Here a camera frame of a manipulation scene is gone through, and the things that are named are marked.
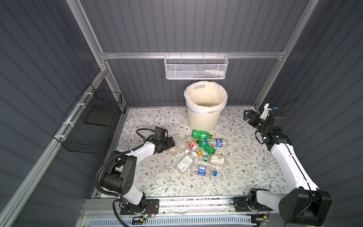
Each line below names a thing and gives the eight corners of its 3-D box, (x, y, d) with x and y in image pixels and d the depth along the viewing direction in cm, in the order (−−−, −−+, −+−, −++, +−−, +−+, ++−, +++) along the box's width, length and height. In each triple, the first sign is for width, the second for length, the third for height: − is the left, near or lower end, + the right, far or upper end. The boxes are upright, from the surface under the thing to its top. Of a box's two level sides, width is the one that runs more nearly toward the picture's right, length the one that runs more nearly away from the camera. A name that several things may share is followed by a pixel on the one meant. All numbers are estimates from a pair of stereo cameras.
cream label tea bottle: (208, 166, 90) (209, 162, 85) (207, 158, 93) (208, 154, 88) (224, 165, 90) (226, 162, 85) (222, 158, 93) (224, 154, 88)
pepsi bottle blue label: (205, 148, 98) (206, 144, 93) (205, 142, 101) (206, 138, 96) (227, 148, 97) (229, 144, 93) (225, 142, 101) (227, 138, 96)
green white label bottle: (181, 175, 85) (181, 173, 83) (174, 167, 88) (174, 165, 86) (199, 158, 91) (200, 157, 89) (192, 152, 94) (192, 150, 92)
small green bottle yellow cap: (194, 143, 99) (194, 139, 95) (197, 140, 101) (198, 136, 97) (211, 157, 92) (212, 153, 88) (214, 154, 94) (216, 150, 90)
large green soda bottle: (191, 138, 101) (191, 136, 98) (192, 132, 104) (192, 129, 102) (214, 142, 99) (214, 139, 96) (214, 134, 103) (214, 132, 100)
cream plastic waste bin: (184, 136, 104) (184, 108, 81) (184, 110, 121) (184, 80, 98) (221, 135, 104) (231, 107, 81) (216, 109, 121) (223, 80, 98)
